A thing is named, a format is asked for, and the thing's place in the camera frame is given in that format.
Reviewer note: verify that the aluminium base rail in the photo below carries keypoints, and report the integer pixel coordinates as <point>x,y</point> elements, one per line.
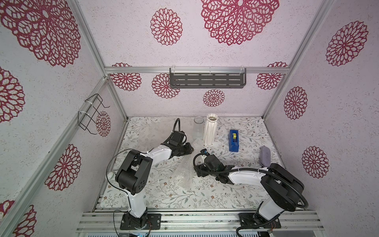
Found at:
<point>196,221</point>

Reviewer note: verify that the black wire wall rack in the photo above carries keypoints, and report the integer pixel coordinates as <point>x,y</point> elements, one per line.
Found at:
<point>86,117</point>

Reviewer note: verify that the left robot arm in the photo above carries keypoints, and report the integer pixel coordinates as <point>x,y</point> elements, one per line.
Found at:
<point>128,171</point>

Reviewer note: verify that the clear bubble wrap sheet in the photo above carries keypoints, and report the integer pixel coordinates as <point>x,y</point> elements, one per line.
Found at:
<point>145,133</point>

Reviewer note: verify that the grey slotted wall shelf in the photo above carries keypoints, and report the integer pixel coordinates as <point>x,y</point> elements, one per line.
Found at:
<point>207,80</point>

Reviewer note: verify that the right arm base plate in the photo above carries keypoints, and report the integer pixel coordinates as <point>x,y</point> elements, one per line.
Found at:
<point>256,221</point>

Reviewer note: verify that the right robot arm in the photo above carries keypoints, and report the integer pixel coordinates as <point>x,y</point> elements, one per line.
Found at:
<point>284,189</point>

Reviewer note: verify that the white alarm clock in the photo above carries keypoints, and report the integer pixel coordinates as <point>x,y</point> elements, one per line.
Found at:
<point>110,175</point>

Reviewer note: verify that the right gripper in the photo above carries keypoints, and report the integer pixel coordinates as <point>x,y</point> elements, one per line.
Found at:
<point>200,170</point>

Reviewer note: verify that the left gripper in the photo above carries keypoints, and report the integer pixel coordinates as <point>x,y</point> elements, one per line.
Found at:
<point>189,147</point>

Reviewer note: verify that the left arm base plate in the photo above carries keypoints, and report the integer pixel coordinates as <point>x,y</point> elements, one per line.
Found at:
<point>146,222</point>

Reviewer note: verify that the blue tape dispenser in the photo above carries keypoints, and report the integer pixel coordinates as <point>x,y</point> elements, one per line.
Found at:
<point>233,140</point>

